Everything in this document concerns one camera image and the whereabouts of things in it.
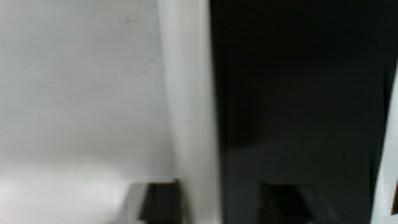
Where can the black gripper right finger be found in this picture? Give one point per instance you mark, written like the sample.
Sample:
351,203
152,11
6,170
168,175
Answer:
285,204

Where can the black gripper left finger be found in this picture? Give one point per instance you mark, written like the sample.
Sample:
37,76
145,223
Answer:
154,203

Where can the white square tabletop part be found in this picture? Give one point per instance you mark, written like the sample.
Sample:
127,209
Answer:
108,113

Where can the white U-shaped obstacle fixture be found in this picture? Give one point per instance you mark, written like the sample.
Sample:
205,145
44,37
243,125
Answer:
385,213

